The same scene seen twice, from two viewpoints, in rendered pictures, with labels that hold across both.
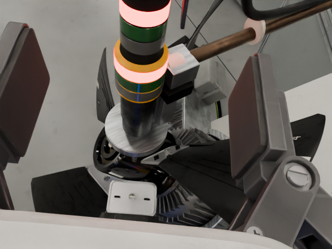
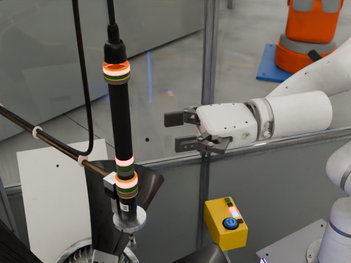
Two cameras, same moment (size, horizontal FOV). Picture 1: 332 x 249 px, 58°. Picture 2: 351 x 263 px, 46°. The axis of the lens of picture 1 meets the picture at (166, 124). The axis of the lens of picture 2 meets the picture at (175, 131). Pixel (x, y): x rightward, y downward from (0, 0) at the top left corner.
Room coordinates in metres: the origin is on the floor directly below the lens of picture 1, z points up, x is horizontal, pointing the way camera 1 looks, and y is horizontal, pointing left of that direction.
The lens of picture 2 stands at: (0.15, 0.66, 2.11)
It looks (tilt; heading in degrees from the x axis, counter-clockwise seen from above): 35 degrees down; 263
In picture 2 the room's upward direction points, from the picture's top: straight up
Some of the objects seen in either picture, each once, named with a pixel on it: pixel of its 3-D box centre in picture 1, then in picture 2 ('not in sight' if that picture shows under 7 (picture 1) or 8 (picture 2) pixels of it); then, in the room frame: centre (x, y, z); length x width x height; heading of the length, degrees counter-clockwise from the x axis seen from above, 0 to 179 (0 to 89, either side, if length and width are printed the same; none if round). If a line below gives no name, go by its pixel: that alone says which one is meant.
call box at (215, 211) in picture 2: not in sight; (224, 224); (-0.15, -0.31, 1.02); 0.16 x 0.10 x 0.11; 98
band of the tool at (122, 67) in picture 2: not in sight; (116, 72); (0.17, 0.03, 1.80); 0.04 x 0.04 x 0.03
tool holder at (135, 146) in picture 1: (146, 101); (125, 201); (0.18, 0.02, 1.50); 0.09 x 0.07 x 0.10; 133
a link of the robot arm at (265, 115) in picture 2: not in sight; (257, 120); (-0.10, -0.01, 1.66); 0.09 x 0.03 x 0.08; 97
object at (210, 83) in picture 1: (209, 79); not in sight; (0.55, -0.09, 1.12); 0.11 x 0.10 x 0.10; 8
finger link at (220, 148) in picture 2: not in sight; (219, 139); (-0.01, 0.05, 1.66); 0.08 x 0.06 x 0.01; 89
